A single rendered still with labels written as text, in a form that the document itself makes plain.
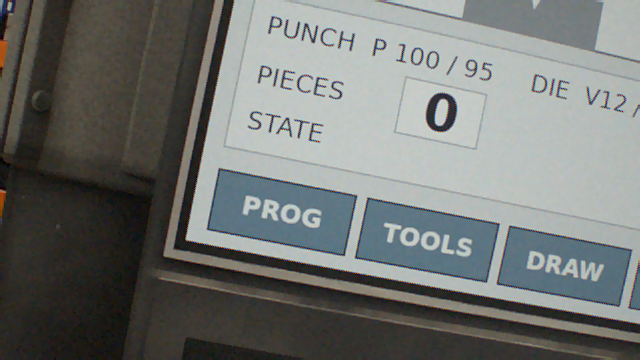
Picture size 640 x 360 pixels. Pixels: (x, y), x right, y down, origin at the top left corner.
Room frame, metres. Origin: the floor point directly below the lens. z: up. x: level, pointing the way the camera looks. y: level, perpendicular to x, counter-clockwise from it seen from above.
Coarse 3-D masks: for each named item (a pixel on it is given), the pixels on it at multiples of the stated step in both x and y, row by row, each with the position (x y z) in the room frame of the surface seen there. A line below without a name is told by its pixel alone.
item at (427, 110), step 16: (416, 80) 0.47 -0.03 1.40; (416, 96) 0.47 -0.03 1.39; (432, 96) 0.47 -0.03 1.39; (448, 96) 0.47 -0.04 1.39; (464, 96) 0.47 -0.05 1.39; (480, 96) 0.48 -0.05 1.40; (400, 112) 0.47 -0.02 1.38; (416, 112) 0.47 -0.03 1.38; (432, 112) 0.47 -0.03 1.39; (448, 112) 0.47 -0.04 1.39; (464, 112) 0.47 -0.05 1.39; (480, 112) 0.48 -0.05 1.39; (400, 128) 0.47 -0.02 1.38; (416, 128) 0.47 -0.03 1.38; (432, 128) 0.47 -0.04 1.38; (448, 128) 0.47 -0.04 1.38; (464, 128) 0.48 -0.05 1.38; (480, 128) 0.48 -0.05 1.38; (464, 144) 0.47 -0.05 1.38
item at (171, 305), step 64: (192, 64) 0.46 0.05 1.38; (192, 128) 0.46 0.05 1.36; (192, 192) 0.46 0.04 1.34; (192, 256) 0.46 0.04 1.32; (256, 256) 0.47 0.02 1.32; (192, 320) 0.46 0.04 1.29; (256, 320) 0.46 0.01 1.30; (320, 320) 0.47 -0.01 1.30; (384, 320) 0.47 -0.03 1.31; (448, 320) 0.47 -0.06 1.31; (512, 320) 0.48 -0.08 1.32; (576, 320) 0.48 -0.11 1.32
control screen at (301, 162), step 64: (256, 0) 0.46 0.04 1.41; (320, 0) 0.47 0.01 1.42; (384, 0) 0.47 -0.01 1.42; (448, 0) 0.47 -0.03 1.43; (512, 0) 0.48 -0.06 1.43; (576, 0) 0.48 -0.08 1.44; (256, 64) 0.46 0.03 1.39; (320, 64) 0.47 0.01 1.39; (384, 64) 0.47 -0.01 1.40; (448, 64) 0.47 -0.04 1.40; (512, 64) 0.48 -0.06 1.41; (576, 64) 0.48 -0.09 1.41; (256, 128) 0.46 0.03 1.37; (320, 128) 0.47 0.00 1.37; (384, 128) 0.47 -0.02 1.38; (512, 128) 0.48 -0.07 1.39; (576, 128) 0.48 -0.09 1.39; (256, 192) 0.47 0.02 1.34; (320, 192) 0.47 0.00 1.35; (384, 192) 0.47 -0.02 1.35; (448, 192) 0.48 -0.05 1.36; (512, 192) 0.48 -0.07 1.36; (576, 192) 0.48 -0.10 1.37; (320, 256) 0.47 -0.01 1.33; (384, 256) 0.47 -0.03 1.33; (448, 256) 0.48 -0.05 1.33; (512, 256) 0.48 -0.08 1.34; (576, 256) 0.48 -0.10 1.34
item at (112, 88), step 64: (64, 0) 0.57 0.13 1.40; (128, 0) 0.57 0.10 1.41; (192, 0) 0.57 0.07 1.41; (64, 64) 0.57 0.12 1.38; (128, 64) 0.57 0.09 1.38; (0, 128) 0.57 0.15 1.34; (64, 128) 0.57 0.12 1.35; (128, 128) 0.57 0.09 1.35; (64, 192) 0.57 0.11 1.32; (128, 192) 0.57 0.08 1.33; (0, 256) 0.60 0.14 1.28; (64, 256) 0.57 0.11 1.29; (128, 256) 0.58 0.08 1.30; (0, 320) 0.59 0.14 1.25; (64, 320) 0.57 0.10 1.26; (128, 320) 0.58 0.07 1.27
